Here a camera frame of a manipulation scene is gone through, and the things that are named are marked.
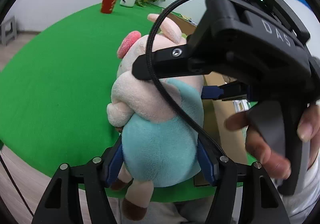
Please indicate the red cup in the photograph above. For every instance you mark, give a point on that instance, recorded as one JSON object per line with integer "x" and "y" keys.
{"x": 108, "y": 5}

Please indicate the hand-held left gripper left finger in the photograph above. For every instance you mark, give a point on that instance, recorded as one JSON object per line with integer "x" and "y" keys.
{"x": 115, "y": 161}

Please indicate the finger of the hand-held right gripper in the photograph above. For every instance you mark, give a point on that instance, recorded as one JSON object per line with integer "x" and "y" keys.
{"x": 172, "y": 63}
{"x": 212, "y": 92}

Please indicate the green table cloth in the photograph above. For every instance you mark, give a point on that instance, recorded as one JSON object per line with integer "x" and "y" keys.
{"x": 62, "y": 89}

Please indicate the grey stool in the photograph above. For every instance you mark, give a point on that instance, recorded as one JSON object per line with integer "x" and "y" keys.
{"x": 8, "y": 30}

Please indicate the long cardboard box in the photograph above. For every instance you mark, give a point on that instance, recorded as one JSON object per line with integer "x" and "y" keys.
{"x": 220, "y": 119}

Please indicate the pink and teal plush pig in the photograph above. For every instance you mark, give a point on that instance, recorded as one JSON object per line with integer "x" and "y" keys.
{"x": 160, "y": 154}

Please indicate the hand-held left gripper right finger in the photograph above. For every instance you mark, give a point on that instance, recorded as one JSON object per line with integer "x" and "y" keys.
{"x": 207, "y": 164}

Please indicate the person's right hand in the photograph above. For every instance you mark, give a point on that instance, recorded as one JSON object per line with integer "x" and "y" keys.
{"x": 265, "y": 154}

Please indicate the white and green medicine box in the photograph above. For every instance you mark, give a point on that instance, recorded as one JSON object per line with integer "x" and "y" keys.
{"x": 240, "y": 106}

